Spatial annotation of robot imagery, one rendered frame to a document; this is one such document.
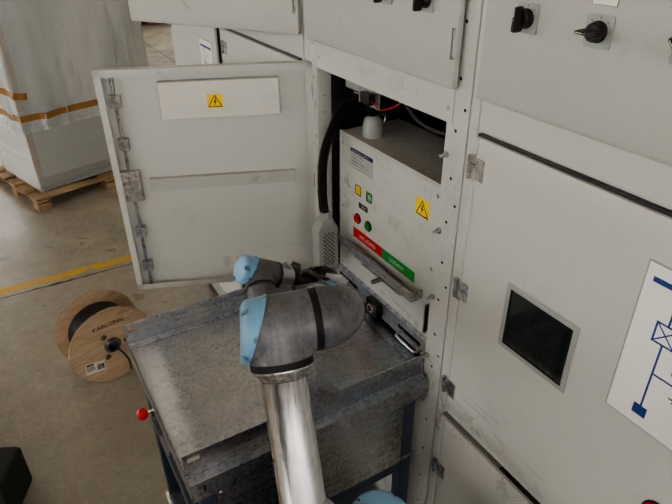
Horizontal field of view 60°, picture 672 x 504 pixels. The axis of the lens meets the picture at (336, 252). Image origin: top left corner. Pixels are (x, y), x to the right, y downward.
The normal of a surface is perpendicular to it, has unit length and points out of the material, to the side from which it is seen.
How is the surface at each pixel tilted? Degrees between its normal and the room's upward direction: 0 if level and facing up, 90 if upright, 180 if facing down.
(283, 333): 61
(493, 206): 90
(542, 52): 90
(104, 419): 0
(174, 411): 0
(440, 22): 90
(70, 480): 0
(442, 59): 90
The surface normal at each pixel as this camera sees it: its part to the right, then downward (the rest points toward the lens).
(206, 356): 0.00, -0.86
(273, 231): 0.15, 0.51
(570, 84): -0.86, 0.26
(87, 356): 0.66, 0.38
